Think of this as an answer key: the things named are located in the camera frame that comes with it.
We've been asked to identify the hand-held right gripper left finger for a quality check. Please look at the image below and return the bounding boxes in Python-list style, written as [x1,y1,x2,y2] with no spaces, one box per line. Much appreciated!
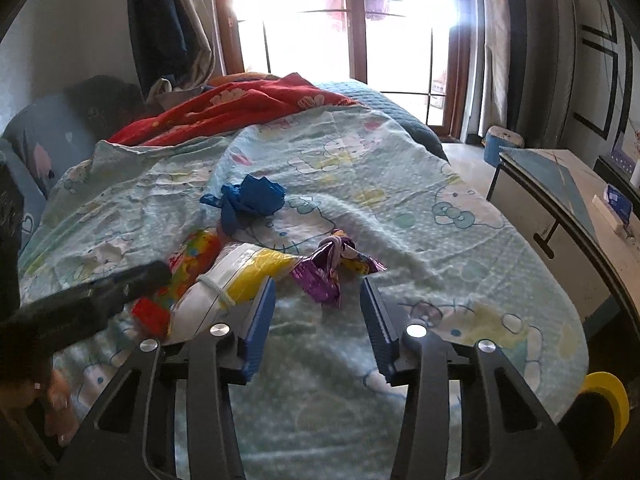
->
[54,276,277,480]

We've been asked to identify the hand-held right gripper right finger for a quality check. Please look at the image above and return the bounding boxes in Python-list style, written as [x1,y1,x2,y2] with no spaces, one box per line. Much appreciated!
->
[359,276,581,480]

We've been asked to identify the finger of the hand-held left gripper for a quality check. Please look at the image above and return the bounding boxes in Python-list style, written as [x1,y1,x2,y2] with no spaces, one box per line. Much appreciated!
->
[87,260,172,318]

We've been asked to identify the yellow and white packet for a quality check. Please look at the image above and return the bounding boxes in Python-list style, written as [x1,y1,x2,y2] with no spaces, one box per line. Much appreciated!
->
[170,242,301,341]

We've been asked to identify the purple snack wrapper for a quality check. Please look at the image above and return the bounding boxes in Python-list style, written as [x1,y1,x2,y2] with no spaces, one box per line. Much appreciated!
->
[290,230,388,308]

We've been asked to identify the person's left hand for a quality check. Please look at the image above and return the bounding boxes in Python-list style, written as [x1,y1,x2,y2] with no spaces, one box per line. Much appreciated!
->
[44,367,78,448]

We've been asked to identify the blue crumpled glove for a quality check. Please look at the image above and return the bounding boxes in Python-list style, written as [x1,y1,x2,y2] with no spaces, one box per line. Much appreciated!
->
[200,174,286,236]

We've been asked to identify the cartoon cat printed blanket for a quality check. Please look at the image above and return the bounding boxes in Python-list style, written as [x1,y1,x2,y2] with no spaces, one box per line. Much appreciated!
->
[17,105,588,480]

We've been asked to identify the grey blue pillow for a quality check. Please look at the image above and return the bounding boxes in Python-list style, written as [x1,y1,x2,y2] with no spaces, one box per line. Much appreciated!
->
[0,75,146,246]

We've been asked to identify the grey cloth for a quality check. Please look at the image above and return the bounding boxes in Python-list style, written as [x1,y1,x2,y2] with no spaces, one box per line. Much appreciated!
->
[147,78,201,111]

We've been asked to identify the red floral blanket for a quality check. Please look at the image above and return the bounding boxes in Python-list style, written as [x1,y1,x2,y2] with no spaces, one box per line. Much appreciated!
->
[107,74,361,146]

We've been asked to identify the white side table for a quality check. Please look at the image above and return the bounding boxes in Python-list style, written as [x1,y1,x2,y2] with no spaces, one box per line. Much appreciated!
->
[487,147,640,341]

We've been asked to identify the blue waste bin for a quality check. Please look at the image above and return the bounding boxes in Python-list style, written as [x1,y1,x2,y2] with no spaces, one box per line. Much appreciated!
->
[482,126,525,166]

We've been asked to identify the orange cloth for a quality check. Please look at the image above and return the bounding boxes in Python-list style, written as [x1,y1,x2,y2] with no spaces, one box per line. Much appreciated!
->
[207,72,281,87]

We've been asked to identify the blue board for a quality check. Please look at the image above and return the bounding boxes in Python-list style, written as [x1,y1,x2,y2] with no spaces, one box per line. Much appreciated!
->
[500,149,598,241]

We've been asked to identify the blue quilt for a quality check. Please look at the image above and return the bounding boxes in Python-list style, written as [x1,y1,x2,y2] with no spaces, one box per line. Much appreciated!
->
[312,80,451,161]

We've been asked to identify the dark blue curtain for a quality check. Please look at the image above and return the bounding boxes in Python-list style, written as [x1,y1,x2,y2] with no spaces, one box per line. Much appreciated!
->
[127,0,191,93]

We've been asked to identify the beige curtain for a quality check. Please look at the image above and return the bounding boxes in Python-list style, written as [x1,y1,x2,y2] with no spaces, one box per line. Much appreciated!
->
[177,0,221,86]

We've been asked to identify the blue tissue packet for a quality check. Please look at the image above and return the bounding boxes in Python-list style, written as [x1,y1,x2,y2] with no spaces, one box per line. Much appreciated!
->
[602,185,633,221]

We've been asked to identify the white curtain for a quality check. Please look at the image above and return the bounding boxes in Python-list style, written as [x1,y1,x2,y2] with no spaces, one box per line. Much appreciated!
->
[475,0,521,146]

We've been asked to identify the wooden window frame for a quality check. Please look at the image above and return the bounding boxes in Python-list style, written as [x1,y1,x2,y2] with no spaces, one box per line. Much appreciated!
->
[210,0,481,141]

